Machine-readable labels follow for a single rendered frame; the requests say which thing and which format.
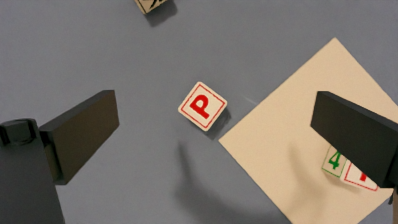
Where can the beige letter block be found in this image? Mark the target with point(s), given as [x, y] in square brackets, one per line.
[148, 5]
[337, 166]
[202, 106]

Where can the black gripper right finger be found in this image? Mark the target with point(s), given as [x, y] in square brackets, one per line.
[366, 139]

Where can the beige mat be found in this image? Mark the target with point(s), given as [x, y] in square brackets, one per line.
[278, 149]

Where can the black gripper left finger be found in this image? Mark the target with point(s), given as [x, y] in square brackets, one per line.
[34, 158]

